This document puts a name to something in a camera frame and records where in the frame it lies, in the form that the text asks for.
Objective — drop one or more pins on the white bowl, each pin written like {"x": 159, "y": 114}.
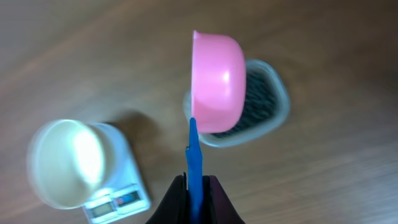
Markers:
{"x": 68, "y": 161}

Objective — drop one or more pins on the pink scoop with blue handle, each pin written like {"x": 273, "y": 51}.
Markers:
{"x": 218, "y": 89}

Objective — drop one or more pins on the black beans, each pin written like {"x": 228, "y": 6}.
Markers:
{"x": 259, "y": 106}

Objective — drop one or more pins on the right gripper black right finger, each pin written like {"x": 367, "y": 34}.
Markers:
{"x": 217, "y": 207}

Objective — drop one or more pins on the clear plastic container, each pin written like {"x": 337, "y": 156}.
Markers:
{"x": 281, "y": 113}

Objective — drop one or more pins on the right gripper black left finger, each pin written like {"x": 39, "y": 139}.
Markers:
{"x": 173, "y": 207}

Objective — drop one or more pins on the white digital kitchen scale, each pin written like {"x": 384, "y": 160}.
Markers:
{"x": 124, "y": 194}

